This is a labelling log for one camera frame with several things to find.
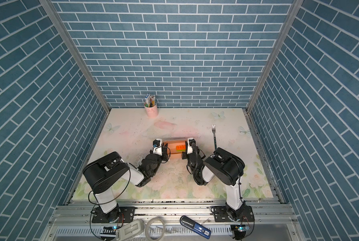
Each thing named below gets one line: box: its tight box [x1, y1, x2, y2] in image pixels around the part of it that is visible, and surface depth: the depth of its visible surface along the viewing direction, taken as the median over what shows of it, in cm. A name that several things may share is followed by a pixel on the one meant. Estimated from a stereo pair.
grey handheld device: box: [115, 218, 145, 241], surface depth 68 cm
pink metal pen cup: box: [144, 101, 159, 119], surface depth 111 cm
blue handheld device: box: [180, 215, 212, 240], surface depth 70 cm
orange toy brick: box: [175, 144, 187, 152], surface depth 98 cm
